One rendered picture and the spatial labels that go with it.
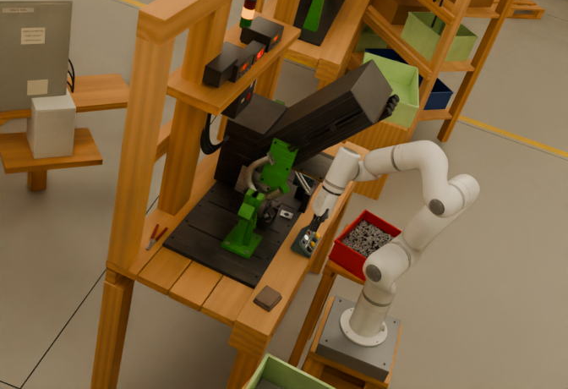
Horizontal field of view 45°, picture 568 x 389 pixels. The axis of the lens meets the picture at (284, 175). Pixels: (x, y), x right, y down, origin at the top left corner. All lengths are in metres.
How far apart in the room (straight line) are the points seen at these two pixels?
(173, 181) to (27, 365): 1.19
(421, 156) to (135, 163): 0.96
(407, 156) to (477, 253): 2.76
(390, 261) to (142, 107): 0.99
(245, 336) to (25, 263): 1.67
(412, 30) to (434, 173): 3.51
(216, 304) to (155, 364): 0.96
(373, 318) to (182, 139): 1.02
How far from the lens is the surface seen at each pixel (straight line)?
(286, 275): 2.82
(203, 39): 2.51
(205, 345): 3.67
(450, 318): 4.35
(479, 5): 5.52
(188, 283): 2.71
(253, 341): 2.64
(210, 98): 2.53
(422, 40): 5.55
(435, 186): 2.16
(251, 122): 3.02
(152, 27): 2.12
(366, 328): 2.65
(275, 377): 2.51
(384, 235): 3.23
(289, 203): 3.17
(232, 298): 2.70
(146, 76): 2.20
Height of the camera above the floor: 2.83
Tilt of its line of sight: 35 degrees down
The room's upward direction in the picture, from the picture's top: 17 degrees clockwise
